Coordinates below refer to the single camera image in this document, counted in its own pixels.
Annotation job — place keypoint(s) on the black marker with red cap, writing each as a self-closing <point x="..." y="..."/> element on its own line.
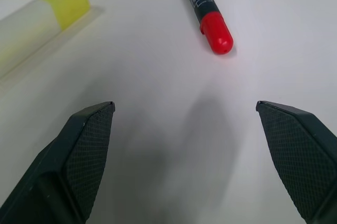
<point x="202" y="0"/>

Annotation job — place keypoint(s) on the white highlighter with yellow cap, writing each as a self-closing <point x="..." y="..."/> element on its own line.
<point x="39" y="23"/>

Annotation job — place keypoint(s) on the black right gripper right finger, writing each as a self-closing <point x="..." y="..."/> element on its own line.
<point x="302" y="160"/>

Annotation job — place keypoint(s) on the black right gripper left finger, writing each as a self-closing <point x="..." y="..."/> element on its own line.
<point x="65" y="171"/>

